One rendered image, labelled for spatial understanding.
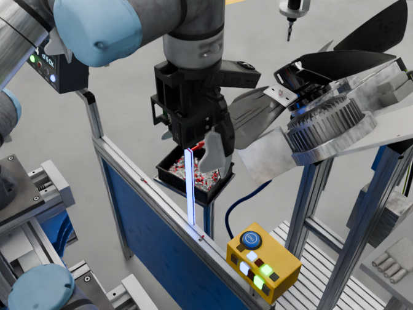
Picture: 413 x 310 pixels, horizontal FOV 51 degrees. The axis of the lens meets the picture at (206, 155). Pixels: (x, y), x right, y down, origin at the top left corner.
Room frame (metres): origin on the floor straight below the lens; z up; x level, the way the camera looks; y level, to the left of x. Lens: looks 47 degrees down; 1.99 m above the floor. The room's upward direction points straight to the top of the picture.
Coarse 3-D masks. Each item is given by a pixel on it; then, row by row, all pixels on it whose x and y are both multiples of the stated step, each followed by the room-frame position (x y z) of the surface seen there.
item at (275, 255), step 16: (256, 224) 0.63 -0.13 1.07; (240, 240) 0.58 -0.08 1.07; (272, 240) 0.58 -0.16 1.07; (240, 256) 0.54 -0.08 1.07; (272, 256) 0.54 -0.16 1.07; (288, 256) 0.54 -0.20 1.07; (240, 272) 0.53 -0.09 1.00; (256, 272) 0.50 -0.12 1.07; (272, 272) 0.49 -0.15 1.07; (288, 272) 0.49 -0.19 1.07; (256, 288) 0.49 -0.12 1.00; (272, 288) 0.46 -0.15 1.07; (288, 288) 0.50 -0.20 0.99
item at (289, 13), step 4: (304, 0) 0.99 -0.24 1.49; (308, 0) 0.98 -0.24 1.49; (280, 4) 1.02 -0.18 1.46; (284, 4) 1.02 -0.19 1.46; (304, 4) 0.98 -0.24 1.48; (308, 4) 0.98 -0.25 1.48; (280, 8) 1.00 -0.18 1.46; (284, 8) 1.00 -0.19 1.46; (300, 8) 1.00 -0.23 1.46; (304, 8) 0.98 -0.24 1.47; (308, 8) 0.98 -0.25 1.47; (280, 12) 0.99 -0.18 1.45; (284, 12) 0.98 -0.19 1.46; (288, 12) 0.98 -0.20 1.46; (292, 12) 0.98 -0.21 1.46; (296, 12) 0.98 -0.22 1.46; (300, 12) 0.98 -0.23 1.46; (304, 12) 0.98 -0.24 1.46; (288, 16) 0.97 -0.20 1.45; (292, 16) 0.97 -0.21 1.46; (296, 16) 0.97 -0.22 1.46; (300, 16) 0.97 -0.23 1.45
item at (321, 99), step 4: (328, 92) 1.04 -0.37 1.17; (332, 92) 1.03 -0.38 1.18; (324, 96) 1.00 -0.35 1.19; (328, 96) 1.00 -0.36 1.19; (316, 100) 0.99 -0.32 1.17; (320, 100) 0.98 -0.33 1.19; (324, 100) 0.98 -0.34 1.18; (308, 104) 0.99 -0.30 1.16; (312, 104) 0.97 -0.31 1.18; (316, 104) 0.97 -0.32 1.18; (300, 108) 1.00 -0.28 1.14; (304, 108) 0.97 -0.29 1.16; (308, 108) 0.97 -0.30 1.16; (292, 112) 1.03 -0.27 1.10; (296, 112) 0.98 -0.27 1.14; (300, 112) 0.97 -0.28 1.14; (304, 112) 0.97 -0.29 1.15
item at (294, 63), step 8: (288, 64) 1.06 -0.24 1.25; (296, 64) 1.06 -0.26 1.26; (280, 72) 1.06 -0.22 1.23; (288, 72) 1.05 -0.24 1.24; (296, 72) 1.04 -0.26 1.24; (288, 80) 1.04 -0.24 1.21; (296, 80) 1.03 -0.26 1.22; (304, 80) 1.03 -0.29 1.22; (288, 88) 1.03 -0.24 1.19; (296, 88) 1.02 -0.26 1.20; (304, 88) 1.02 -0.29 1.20; (312, 88) 1.02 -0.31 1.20; (320, 88) 1.01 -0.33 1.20; (328, 88) 1.02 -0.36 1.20; (304, 96) 1.01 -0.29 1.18; (312, 96) 0.99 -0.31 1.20; (320, 96) 0.99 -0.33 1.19; (296, 104) 0.99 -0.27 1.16; (304, 104) 0.98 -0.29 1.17
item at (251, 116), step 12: (252, 96) 1.00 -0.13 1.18; (264, 96) 1.00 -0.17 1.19; (228, 108) 0.97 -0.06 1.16; (240, 108) 0.95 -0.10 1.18; (252, 108) 0.95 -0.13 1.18; (264, 108) 0.94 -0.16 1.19; (276, 108) 0.94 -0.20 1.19; (240, 120) 0.90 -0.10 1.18; (252, 120) 0.90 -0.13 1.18; (264, 120) 0.89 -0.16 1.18; (240, 132) 0.85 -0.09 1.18; (252, 132) 0.85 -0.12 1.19; (240, 144) 0.80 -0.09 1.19
